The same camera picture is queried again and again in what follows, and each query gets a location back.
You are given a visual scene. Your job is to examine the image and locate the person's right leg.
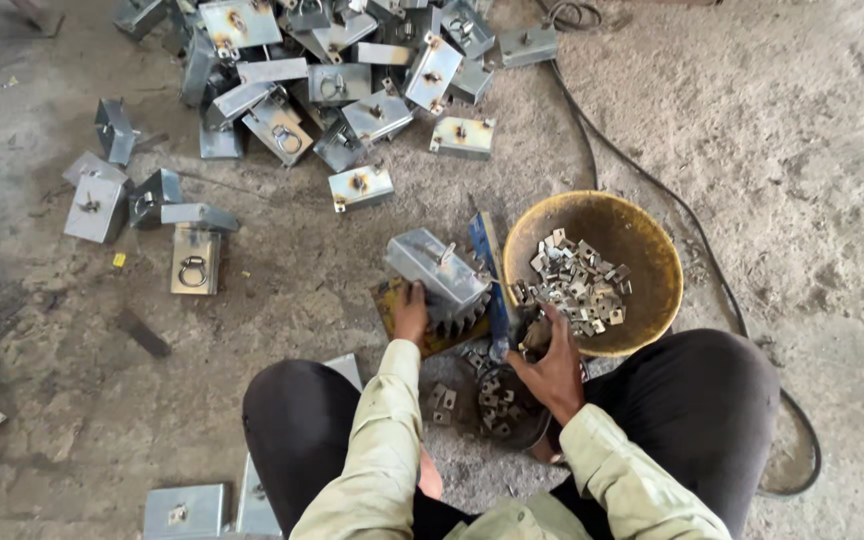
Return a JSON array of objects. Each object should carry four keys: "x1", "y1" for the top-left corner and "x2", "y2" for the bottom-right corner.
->
[{"x1": 544, "y1": 327, "x2": 783, "y2": 540}]

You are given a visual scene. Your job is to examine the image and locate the blue metal bar tool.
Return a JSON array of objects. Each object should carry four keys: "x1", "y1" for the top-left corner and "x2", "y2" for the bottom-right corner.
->
[{"x1": 468, "y1": 211, "x2": 522, "y2": 363}]

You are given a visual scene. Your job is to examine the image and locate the yellow round bowl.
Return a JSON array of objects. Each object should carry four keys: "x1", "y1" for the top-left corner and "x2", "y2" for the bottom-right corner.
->
[{"x1": 502, "y1": 189, "x2": 685, "y2": 359}]

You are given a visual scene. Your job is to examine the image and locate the loose brackets on floor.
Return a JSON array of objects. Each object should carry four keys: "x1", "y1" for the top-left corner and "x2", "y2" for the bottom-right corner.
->
[{"x1": 427, "y1": 346, "x2": 490, "y2": 428}]

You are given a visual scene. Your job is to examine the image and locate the scattered group of metal boxes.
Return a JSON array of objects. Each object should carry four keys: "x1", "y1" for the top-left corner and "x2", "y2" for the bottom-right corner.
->
[{"x1": 61, "y1": 97, "x2": 241, "y2": 297}]

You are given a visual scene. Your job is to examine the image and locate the small brackets in dark pan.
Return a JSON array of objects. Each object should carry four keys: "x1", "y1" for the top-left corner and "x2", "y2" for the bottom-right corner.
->
[{"x1": 478, "y1": 375, "x2": 529, "y2": 439}]

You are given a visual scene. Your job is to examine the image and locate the dark round pan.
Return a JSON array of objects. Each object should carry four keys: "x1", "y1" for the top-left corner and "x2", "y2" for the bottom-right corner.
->
[{"x1": 475, "y1": 363, "x2": 555, "y2": 453}]

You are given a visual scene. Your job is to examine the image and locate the dark flat metal strip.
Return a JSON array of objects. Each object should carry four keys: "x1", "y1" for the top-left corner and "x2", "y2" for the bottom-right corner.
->
[{"x1": 114, "y1": 307, "x2": 173, "y2": 359}]

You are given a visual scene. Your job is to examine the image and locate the person's right hand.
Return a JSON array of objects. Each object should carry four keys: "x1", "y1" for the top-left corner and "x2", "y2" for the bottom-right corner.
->
[{"x1": 505, "y1": 302, "x2": 588, "y2": 428}]

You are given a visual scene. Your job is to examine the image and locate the grey metal box with latch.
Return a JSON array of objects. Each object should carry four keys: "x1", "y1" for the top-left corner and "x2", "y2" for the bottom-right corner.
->
[
  {"x1": 234, "y1": 452, "x2": 285, "y2": 538},
  {"x1": 141, "y1": 483, "x2": 227, "y2": 540}
]

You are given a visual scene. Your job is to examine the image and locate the person's pale green shirt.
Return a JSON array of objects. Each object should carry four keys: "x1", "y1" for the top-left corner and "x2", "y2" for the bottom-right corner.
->
[{"x1": 443, "y1": 489, "x2": 615, "y2": 540}]

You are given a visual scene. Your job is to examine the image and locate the heap of grey metal boxes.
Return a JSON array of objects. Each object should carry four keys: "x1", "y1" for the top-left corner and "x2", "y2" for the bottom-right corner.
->
[{"x1": 111, "y1": 0, "x2": 498, "y2": 175}]

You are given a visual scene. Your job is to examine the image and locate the pile of small metal brackets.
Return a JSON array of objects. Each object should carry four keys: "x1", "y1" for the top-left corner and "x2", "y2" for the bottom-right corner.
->
[{"x1": 510, "y1": 227, "x2": 634, "y2": 339}]

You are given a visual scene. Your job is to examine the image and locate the person's leg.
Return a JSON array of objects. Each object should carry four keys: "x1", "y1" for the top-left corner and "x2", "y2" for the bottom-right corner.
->
[
  {"x1": 241, "y1": 358, "x2": 478, "y2": 540},
  {"x1": 544, "y1": 327, "x2": 783, "y2": 540}
]

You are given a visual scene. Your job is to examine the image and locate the dark toothed gear wheel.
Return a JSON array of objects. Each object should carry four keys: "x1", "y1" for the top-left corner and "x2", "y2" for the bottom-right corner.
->
[{"x1": 426, "y1": 292, "x2": 492, "y2": 340}]

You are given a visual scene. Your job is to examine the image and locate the grey metal lock box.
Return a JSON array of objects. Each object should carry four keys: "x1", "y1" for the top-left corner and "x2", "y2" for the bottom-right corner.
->
[{"x1": 383, "y1": 227, "x2": 495, "y2": 316}]

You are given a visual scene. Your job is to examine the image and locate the worn yellow base plate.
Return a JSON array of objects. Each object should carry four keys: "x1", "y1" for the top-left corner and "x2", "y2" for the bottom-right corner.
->
[{"x1": 369, "y1": 277, "x2": 492, "y2": 360}]

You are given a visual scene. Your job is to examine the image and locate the person's left leg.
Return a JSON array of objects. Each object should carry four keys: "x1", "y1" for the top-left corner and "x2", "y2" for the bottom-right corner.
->
[{"x1": 241, "y1": 358, "x2": 478, "y2": 540}]

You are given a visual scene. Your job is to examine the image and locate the black cable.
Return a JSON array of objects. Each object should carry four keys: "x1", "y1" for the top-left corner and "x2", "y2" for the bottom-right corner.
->
[{"x1": 534, "y1": 0, "x2": 825, "y2": 502}]

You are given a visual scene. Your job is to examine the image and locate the grey metal box with knob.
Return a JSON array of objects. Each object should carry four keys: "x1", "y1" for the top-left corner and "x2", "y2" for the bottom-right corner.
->
[{"x1": 497, "y1": 24, "x2": 560, "y2": 70}]

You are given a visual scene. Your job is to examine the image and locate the grey box with scorch marks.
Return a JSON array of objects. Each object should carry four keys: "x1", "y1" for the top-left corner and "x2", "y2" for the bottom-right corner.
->
[
  {"x1": 429, "y1": 115, "x2": 496, "y2": 162},
  {"x1": 327, "y1": 164, "x2": 396, "y2": 214}
]

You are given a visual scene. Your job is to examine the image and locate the person's left hand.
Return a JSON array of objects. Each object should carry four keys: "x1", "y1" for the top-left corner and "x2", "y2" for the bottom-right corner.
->
[{"x1": 392, "y1": 280, "x2": 430, "y2": 351}]

